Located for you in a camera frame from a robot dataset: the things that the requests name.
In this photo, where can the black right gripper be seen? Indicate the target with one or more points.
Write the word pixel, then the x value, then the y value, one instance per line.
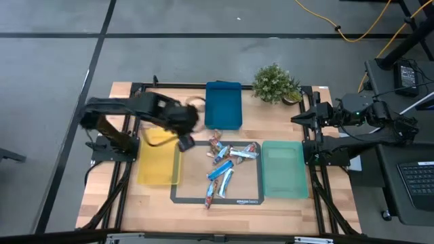
pixel 325 113

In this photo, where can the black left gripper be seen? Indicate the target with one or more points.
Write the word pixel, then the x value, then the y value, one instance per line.
pixel 179 118

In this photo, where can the brown nut granola bar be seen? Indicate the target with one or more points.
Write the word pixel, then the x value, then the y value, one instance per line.
pixel 210 155

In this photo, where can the blue and white granola bar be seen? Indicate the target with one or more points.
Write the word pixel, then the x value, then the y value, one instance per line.
pixel 226 183

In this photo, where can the red and white granola bar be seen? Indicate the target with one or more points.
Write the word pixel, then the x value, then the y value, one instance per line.
pixel 251 147

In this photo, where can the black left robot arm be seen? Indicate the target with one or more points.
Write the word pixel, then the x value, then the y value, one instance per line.
pixel 115 105

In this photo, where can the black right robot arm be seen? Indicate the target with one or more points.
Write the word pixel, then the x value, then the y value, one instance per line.
pixel 373 139

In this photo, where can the small grassy potted plant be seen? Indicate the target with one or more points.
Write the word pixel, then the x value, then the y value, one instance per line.
pixel 293 96

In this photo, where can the beige mat with black border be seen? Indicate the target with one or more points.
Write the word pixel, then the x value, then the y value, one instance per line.
pixel 196 169

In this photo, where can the yellow plastic tray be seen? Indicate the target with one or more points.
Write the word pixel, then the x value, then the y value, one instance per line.
pixel 159 166

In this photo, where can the bushy green potted plant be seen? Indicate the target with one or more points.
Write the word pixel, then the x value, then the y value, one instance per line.
pixel 271 83

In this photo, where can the blue plastic tray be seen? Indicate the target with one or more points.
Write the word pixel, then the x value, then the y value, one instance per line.
pixel 223 105

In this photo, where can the green plastic tray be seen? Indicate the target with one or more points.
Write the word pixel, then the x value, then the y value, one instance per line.
pixel 285 169

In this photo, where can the light grey flat box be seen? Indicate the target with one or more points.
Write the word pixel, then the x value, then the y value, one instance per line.
pixel 355 164

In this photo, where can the black power adapter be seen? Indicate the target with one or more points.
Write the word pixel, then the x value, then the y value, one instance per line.
pixel 405 78

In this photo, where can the dark grey keyboard desk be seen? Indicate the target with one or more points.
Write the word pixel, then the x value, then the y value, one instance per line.
pixel 390 189

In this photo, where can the black monitor with white edge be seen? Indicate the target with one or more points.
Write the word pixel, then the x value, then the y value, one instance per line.
pixel 428 104

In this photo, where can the black caster wheel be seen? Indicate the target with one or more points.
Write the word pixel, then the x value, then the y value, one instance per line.
pixel 386 215

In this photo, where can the black keyboard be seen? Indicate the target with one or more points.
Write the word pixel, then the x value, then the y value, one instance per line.
pixel 418 183

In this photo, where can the black crossbar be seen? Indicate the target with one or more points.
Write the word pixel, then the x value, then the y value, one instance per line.
pixel 68 237

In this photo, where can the black chair base leg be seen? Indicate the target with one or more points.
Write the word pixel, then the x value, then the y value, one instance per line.
pixel 10 155

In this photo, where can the black metal table frame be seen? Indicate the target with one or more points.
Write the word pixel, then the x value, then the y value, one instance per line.
pixel 169 86

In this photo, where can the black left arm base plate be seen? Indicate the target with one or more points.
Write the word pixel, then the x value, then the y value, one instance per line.
pixel 101 154

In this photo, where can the silver metal bracket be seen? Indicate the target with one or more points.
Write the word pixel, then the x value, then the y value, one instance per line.
pixel 313 240
pixel 125 238

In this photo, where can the black desk leg frame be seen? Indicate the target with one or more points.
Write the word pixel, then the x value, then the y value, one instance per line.
pixel 407 42

